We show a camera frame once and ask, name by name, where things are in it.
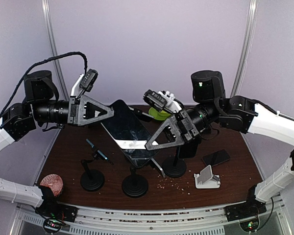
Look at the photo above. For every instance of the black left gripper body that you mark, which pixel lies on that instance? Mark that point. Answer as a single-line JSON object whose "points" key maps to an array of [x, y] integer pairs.
{"points": [[73, 110]]}

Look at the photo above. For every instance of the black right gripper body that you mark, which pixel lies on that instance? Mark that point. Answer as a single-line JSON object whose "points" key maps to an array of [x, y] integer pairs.
{"points": [[188, 130]]}

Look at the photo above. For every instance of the pink cased smartphone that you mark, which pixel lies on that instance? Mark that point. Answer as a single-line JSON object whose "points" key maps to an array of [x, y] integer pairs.
{"points": [[216, 158]]}

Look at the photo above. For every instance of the large black smartphone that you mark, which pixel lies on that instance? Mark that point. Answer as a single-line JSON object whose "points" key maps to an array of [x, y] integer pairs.
{"points": [[129, 134]]}

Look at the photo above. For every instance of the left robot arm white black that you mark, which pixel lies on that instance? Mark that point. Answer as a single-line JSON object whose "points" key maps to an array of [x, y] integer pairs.
{"points": [[42, 106]]}

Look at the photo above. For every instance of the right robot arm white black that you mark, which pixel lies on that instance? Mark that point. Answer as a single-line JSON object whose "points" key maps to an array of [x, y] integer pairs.
{"points": [[237, 113]]}

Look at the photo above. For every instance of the blue phone on right stand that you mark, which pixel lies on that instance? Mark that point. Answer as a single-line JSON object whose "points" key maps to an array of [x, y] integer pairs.
{"points": [[188, 150]]}

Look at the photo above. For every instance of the teal phone on left stand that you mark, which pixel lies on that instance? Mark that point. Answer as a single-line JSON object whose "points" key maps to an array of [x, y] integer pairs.
{"points": [[96, 153]]}

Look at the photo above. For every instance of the black round-base stand right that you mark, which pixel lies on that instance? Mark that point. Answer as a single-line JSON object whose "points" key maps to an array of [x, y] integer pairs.
{"points": [[174, 166]]}

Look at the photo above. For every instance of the black round-base stand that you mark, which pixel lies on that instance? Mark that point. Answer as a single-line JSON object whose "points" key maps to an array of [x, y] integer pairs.
{"points": [[92, 180], [174, 166], [134, 185]]}

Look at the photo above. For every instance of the white folding phone stand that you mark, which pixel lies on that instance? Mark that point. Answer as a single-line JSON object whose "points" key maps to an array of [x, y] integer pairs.
{"points": [[206, 179]]}

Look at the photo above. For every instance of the black round-base stand left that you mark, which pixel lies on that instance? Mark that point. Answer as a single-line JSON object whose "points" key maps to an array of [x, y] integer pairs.
{"points": [[92, 180]]}

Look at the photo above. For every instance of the black round-base stand front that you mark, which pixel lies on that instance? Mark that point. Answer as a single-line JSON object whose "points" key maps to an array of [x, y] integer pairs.
{"points": [[134, 185]]}

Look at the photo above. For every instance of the green plastic plate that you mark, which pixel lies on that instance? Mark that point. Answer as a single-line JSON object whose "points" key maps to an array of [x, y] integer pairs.
{"points": [[159, 116]]}

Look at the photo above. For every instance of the red patterned bowl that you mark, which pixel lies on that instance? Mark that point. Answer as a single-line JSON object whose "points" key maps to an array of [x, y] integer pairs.
{"points": [[54, 182]]}

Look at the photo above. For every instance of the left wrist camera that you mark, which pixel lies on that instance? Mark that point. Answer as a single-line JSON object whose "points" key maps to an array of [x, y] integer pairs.
{"points": [[84, 83]]}

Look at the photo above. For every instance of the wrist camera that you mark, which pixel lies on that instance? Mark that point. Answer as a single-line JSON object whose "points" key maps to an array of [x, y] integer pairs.
{"points": [[163, 101], [84, 83]]}

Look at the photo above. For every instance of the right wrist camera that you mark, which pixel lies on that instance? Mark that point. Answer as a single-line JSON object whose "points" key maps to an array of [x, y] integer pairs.
{"points": [[163, 101]]}

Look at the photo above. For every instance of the right aluminium frame post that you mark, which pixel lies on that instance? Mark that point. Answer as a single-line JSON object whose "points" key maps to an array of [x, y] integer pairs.
{"points": [[247, 44]]}

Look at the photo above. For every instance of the aluminium frame post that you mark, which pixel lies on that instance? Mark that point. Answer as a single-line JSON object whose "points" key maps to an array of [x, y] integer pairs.
{"points": [[247, 44], [53, 48]]}

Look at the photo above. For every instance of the front aluminium rail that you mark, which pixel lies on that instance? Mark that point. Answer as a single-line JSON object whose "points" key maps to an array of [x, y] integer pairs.
{"points": [[197, 221]]}

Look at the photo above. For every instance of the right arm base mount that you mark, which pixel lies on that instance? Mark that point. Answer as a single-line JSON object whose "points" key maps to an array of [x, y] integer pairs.
{"points": [[244, 210]]}

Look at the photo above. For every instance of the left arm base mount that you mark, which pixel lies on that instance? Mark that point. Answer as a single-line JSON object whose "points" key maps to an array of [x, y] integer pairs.
{"points": [[53, 209]]}

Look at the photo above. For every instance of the left aluminium frame post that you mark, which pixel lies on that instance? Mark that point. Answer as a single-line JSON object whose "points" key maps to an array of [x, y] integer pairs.
{"points": [[53, 48]]}

